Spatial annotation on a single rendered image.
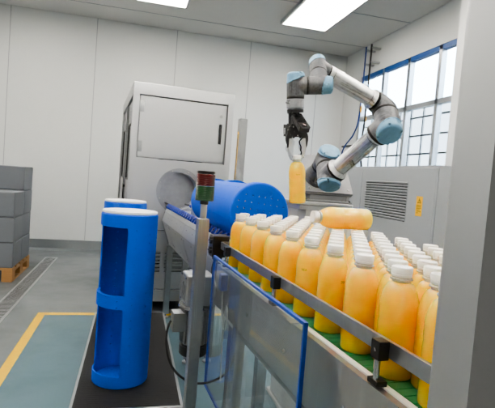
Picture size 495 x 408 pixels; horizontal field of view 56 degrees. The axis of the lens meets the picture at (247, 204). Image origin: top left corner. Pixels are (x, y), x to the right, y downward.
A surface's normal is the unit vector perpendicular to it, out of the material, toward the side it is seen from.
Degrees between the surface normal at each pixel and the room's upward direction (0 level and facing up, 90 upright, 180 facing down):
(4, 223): 90
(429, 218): 90
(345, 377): 90
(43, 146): 90
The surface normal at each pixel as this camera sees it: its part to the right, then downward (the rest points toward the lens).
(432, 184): -0.97, -0.07
